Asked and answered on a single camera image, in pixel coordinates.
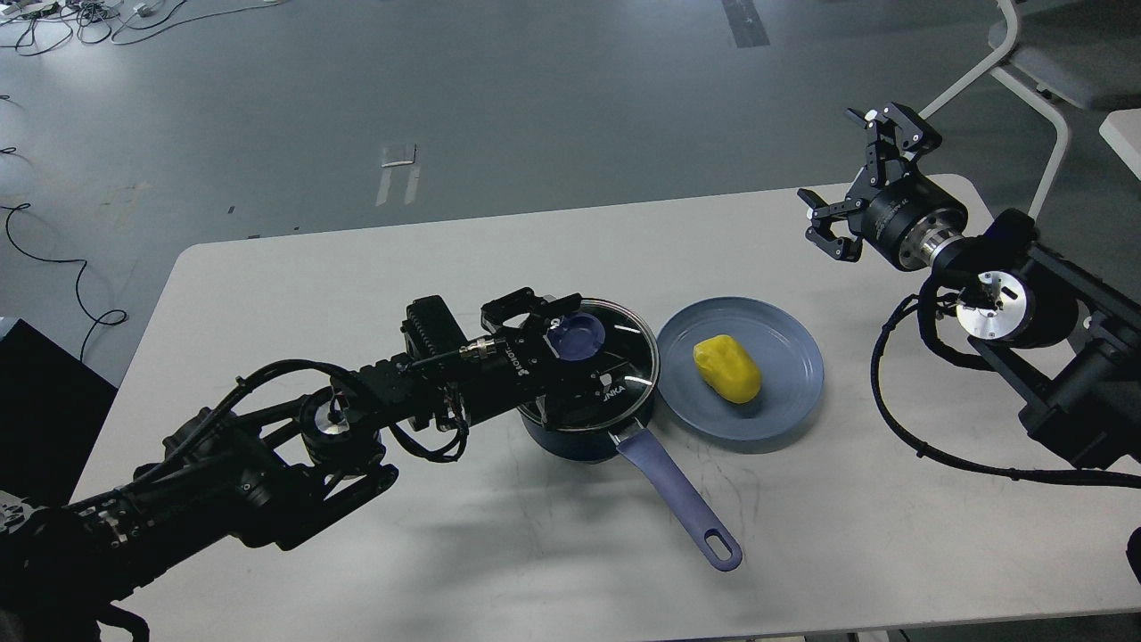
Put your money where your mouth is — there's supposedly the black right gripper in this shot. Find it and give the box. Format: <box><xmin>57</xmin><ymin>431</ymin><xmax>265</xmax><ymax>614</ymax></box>
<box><xmin>796</xmin><ymin>103</ymin><xmax>968</xmax><ymax>273</ymax></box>

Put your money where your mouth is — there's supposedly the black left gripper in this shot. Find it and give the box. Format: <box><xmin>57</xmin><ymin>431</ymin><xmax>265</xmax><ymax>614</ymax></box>
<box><xmin>402</xmin><ymin>287</ymin><xmax>656</xmax><ymax>428</ymax></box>

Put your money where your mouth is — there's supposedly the glass pot lid blue knob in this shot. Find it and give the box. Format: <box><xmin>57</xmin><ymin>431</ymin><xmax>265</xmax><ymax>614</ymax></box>
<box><xmin>535</xmin><ymin>296</ymin><xmax>661</xmax><ymax>431</ymax></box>

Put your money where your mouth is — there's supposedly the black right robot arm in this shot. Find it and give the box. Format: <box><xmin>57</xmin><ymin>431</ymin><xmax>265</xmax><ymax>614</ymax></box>
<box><xmin>795</xmin><ymin>114</ymin><xmax>1138</xmax><ymax>598</ymax></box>

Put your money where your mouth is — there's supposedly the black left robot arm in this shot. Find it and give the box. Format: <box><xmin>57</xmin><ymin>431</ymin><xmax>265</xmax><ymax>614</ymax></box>
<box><xmin>3</xmin><ymin>289</ymin><xmax>657</xmax><ymax>641</ymax></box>

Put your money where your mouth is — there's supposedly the blue round plate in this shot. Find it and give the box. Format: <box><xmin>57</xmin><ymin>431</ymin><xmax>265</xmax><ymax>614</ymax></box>
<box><xmin>657</xmin><ymin>296</ymin><xmax>825</xmax><ymax>452</ymax></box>

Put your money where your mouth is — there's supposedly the white office chair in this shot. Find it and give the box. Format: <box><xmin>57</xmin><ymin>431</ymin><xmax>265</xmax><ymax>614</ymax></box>
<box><xmin>920</xmin><ymin>1</ymin><xmax>1140</xmax><ymax>217</ymax></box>

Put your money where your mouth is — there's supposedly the white table corner right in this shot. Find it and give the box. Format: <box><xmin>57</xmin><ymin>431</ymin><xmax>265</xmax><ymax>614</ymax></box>
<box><xmin>1099</xmin><ymin>107</ymin><xmax>1141</xmax><ymax>180</ymax></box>

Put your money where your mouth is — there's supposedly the black box at left edge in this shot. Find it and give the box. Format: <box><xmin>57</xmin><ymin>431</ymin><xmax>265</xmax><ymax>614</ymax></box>
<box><xmin>1</xmin><ymin>317</ymin><xmax>118</xmax><ymax>506</ymax></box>

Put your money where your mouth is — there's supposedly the dark blue saucepan purple handle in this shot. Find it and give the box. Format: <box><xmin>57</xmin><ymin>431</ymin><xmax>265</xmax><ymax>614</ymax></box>
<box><xmin>517</xmin><ymin>296</ymin><xmax>743</xmax><ymax>572</ymax></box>

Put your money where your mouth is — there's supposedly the black floor cable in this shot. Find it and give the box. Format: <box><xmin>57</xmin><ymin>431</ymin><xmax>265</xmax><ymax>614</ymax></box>
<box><xmin>0</xmin><ymin>203</ymin><xmax>128</xmax><ymax>361</ymax></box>

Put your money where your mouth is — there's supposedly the tangled cables top left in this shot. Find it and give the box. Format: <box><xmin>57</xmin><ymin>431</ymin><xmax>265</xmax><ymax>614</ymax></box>
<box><xmin>0</xmin><ymin>0</ymin><xmax>286</xmax><ymax>54</ymax></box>

